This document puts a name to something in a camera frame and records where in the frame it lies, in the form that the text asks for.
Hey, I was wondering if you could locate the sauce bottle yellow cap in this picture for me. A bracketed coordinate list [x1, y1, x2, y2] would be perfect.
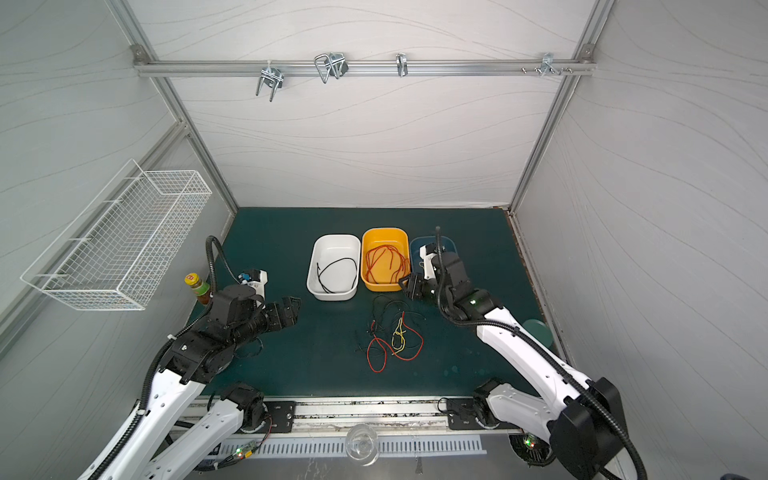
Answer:
[184, 273, 211, 305]

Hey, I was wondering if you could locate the yellow plastic bin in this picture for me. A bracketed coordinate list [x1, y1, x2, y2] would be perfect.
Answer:
[360, 227, 411, 293]

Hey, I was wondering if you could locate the green lidded glass jar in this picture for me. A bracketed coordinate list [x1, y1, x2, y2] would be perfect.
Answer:
[522, 319, 554, 349]

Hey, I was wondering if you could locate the clear glass cup front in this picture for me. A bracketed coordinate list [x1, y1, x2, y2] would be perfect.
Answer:
[345, 424, 380, 467]

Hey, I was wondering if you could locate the aluminium crossbar rail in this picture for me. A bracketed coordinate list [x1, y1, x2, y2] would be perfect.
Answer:
[134, 57, 597, 78]

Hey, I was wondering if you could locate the metal clamp small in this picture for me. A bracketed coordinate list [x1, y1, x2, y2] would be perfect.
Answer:
[395, 53, 408, 78]

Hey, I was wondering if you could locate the metal u-bolt clamp middle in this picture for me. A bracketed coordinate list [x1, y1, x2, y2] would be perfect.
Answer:
[313, 52, 349, 84]

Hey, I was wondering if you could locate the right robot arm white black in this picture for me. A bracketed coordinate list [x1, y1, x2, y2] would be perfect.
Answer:
[400, 231, 648, 479]

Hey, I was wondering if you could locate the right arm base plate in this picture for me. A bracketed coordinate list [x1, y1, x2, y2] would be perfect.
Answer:
[437, 397, 500, 431]

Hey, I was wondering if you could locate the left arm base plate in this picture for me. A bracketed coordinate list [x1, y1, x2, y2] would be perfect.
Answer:
[238, 401, 297, 435]

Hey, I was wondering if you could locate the metal u-bolt clamp left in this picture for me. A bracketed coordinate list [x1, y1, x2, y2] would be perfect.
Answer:
[255, 65, 284, 102]

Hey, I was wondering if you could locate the cable pile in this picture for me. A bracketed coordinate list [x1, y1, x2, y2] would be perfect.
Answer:
[353, 293, 426, 374]

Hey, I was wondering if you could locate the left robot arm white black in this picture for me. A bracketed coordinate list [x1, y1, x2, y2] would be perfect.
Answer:
[81, 270, 302, 479]

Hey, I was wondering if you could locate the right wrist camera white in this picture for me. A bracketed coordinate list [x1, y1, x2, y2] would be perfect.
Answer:
[419, 243, 437, 281]

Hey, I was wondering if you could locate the white vent grille strip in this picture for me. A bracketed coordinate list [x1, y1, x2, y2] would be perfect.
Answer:
[203, 435, 487, 462]

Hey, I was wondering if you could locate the metal bracket right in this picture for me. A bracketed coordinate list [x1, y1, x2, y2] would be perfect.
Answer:
[520, 53, 573, 77]

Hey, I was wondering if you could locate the white wire basket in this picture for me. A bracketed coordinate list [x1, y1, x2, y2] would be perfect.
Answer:
[20, 160, 212, 311]

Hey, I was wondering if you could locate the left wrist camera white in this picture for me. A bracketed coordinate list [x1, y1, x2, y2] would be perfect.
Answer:
[238, 269, 268, 301]

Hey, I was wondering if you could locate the metal u-bolt clamp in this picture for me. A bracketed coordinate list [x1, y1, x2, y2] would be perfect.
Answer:
[255, 65, 284, 102]
[313, 52, 349, 84]

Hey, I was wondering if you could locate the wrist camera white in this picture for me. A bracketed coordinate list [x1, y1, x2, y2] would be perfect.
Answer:
[238, 269, 268, 301]
[419, 243, 437, 281]

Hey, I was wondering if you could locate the white plastic bin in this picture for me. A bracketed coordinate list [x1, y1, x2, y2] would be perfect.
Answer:
[306, 234, 362, 302]

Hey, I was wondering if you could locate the blue plastic bin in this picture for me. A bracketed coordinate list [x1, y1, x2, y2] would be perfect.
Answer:
[409, 235, 458, 260]

